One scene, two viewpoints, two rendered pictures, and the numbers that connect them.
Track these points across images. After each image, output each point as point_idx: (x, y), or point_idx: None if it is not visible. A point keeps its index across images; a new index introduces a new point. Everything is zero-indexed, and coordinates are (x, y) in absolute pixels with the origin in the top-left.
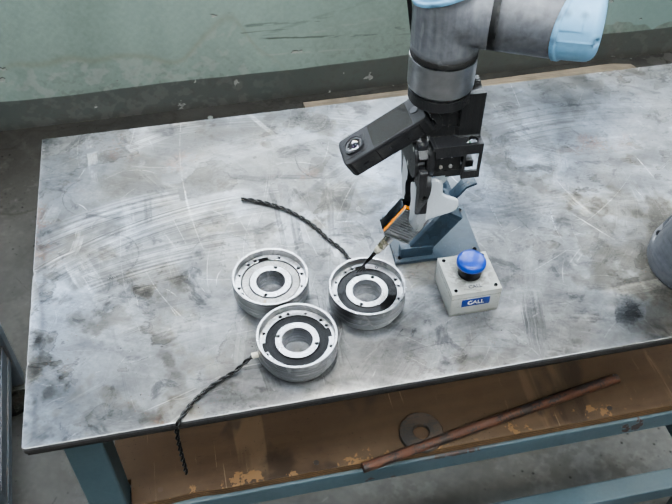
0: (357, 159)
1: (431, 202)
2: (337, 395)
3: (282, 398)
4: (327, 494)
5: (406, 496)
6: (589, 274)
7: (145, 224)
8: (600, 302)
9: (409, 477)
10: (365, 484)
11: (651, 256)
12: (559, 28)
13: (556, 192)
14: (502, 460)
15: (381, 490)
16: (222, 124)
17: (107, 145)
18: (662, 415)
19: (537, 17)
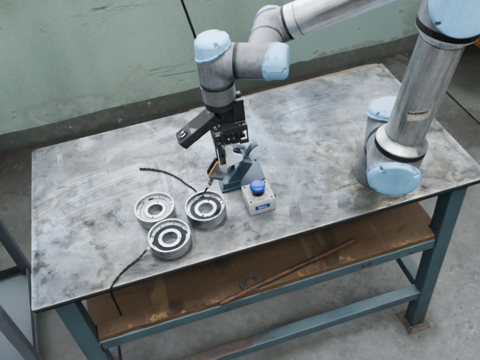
0: (184, 141)
1: (228, 158)
2: (193, 263)
3: (164, 268)
4: (218, 328)
5: (262, 323)
6: (324, 185)
7: (89, 188)
8: (330, 198)
9: (263, 313)
10: (239, 320)
11: (356, 171)
12: (265, 65)
13: (307, 144)
14: (315, 297)
15: (248, 322)
16: (128, 130)
17: (66, 148)
18: (381, 256)
19: (253, 61)
